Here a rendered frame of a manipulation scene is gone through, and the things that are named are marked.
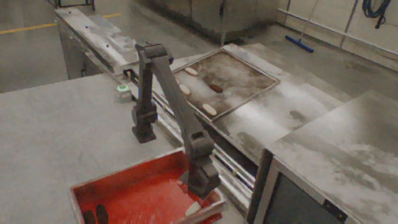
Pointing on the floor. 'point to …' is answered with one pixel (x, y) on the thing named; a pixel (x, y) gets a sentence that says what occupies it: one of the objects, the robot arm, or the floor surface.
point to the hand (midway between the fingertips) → (193, 197)
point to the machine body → (87, 65)
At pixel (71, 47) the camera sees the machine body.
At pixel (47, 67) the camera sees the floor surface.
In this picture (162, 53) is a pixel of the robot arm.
